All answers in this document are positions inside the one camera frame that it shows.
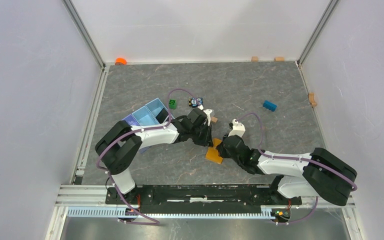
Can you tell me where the small wooden block left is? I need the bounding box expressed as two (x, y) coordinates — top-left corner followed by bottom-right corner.
(251, 56), (259, 62)

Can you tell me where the small wooden block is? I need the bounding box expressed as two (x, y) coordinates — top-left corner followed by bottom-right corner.
(251, 56), (259, 62)
(274, 56), (285, 62)

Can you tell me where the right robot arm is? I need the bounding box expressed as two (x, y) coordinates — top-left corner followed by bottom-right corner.
(216, 135), (358, 206)

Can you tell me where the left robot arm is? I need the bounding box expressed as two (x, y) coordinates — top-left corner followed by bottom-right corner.
(95, 107), (214, 204)

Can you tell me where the blue three-compartment tray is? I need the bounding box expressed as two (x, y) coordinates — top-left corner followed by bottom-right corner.
(122, 98), (177, 153)

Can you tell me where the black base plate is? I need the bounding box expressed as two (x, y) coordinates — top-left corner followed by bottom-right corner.
(124, 184), (302, 214)

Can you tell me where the green toy brick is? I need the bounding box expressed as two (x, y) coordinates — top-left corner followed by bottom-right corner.
(168, 99), (178, 110)

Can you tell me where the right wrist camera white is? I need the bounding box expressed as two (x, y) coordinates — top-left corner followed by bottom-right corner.
(228, 119), (246, 138)

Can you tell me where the orange round cap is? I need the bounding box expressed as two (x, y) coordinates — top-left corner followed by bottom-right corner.
(114, 57), (127, 66)

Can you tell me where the curved wooden piece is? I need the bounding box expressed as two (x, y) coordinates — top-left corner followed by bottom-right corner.
(308, 92), (318, 108)

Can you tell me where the small wooden block right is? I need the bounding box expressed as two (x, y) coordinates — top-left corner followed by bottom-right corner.
(274, 56), (285, 62)

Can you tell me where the blue toy brick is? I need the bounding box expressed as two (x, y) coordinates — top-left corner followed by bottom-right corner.
(262, 100), (277, 112)

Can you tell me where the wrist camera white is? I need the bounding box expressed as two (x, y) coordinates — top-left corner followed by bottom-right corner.
(197, 105), (214, 126)
(228, 119), (246, 138)

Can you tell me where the light blue cable duct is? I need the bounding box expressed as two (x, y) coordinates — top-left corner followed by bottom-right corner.
(67, 206), (275, 220)

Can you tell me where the small toy car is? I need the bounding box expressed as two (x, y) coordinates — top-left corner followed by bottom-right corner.
(188, 97), (203, 108)

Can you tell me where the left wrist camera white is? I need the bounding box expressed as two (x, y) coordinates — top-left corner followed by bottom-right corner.
(197, 105), (214, 126)

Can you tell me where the aluminium frame rail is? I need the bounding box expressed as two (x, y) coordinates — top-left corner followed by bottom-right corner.
(54, 184), (113, 208)

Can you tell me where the orange card holder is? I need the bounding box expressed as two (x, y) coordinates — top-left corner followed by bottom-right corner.
(205, 138), (223, 165)

